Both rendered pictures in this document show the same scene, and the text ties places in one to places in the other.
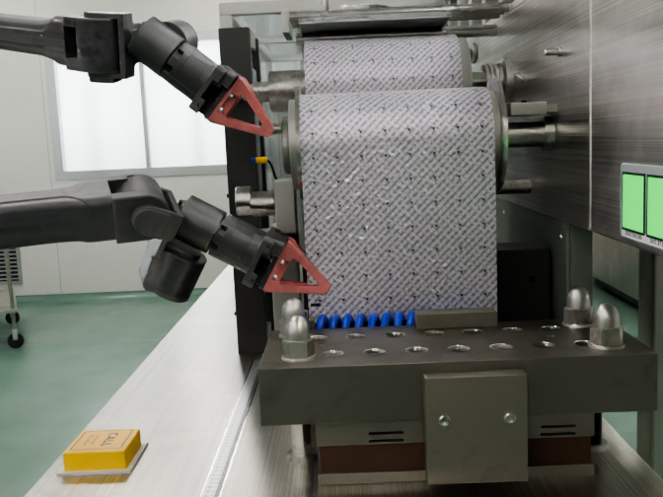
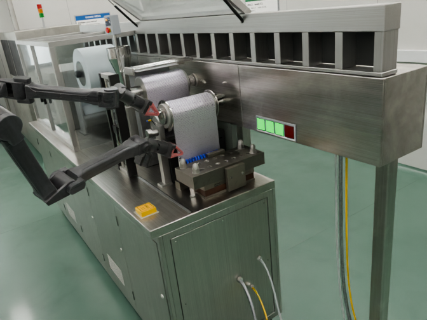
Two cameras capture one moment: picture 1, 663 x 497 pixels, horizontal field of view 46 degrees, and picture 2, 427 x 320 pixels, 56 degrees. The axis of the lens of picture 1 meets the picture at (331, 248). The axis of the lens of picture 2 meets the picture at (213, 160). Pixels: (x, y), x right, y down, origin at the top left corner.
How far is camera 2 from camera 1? 1.14 m
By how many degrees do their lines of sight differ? 34
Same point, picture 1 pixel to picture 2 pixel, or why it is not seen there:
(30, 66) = not seen: outside the picture
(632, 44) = (257, 91)
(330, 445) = (206, 190)
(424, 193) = (201, 124)
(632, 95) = (257, 101)
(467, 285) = (213, 144)
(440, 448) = (230, 183)
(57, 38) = (94, 98)
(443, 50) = (181, 76)
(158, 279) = (142, 162)
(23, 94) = not seen: outside the picture
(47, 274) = not seen: outside the picture
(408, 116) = (196, 105)
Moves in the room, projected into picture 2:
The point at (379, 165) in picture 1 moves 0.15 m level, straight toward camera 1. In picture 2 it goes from (190, 119) to (207, 125)
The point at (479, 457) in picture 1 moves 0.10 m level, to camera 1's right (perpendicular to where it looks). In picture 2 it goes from (237, 182) to (254, 176)
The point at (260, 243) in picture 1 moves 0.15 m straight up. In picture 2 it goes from (168, 146) to (162, 113)
